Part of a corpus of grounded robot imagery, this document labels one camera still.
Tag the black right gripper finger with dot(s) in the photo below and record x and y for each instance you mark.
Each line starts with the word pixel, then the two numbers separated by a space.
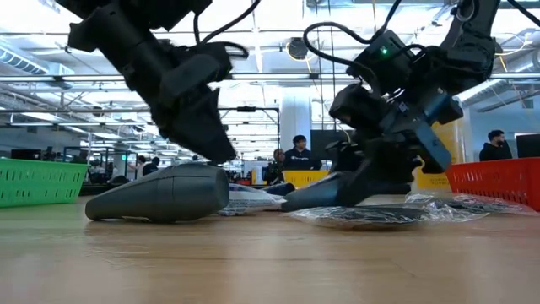
pixel 434 148
pixel 379 169

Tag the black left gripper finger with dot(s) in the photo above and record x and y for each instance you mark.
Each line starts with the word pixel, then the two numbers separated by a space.
pixel 202 131

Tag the black sponge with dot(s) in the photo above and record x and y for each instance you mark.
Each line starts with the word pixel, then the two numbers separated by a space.
pixel 358 215
pixel 476 204

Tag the dark grey tapered plastic case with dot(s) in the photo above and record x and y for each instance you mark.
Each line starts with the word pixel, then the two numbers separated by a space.
pixel 169 194
pixel 312 196

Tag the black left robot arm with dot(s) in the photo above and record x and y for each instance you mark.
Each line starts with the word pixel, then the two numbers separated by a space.
pixel 126 46

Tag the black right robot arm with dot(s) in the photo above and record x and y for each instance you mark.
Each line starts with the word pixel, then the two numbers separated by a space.
pixel 472 50

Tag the person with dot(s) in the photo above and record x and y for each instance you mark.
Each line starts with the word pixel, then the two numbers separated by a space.
pixel 495 150
pixel 276 169
pixel 300 157
pixel 149 168

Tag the red plastic basket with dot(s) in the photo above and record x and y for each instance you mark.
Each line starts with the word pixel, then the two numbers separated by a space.
pixel 498 183

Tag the yellow plastic basket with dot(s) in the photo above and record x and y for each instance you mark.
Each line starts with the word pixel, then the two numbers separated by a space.
pixel 306 178

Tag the black computer monitor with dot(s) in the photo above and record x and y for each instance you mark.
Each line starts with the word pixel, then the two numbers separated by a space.
pixel 529 145

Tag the green plastic basket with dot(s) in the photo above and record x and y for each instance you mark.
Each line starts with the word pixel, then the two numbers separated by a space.
pixel 38 183

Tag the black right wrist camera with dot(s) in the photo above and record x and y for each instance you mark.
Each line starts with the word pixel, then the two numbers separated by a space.
pixel 354 107

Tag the black metal rig frame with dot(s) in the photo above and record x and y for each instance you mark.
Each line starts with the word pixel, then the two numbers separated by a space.
pixel 277 126

